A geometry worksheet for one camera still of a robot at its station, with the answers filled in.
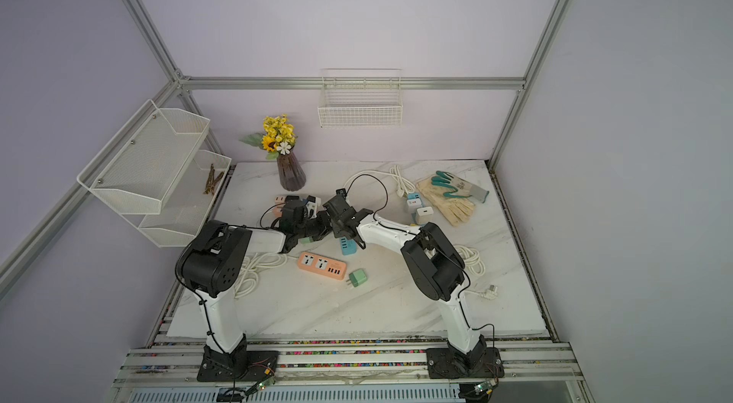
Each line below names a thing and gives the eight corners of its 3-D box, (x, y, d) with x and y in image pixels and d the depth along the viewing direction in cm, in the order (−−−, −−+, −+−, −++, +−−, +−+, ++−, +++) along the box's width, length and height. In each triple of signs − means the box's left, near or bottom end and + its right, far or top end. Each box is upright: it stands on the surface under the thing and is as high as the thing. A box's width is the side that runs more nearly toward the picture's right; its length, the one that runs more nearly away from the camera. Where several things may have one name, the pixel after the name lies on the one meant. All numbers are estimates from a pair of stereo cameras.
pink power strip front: (295, 267, 93) (293, 263, 91) (302, 253, 96) (301, 249, 94) (342, 281, 90) (342, 278, 88) (348, 266, 93) (348, 263, 91)
